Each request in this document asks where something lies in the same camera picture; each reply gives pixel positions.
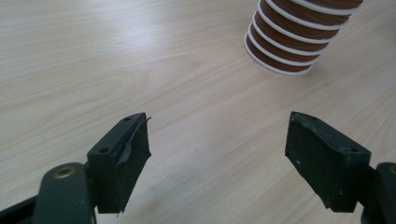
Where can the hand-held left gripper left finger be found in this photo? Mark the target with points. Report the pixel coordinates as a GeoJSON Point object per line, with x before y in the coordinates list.
{"type": "Point", "coordinates": [116, 174]}

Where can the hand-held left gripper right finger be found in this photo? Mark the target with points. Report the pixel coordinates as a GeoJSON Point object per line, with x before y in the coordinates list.
{"type": "Point", "coordinates": [323, 161]}

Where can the stack of brown paper cups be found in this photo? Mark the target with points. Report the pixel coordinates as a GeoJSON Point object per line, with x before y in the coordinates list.
{"type": "Point", "coordinates": [295, 34]}

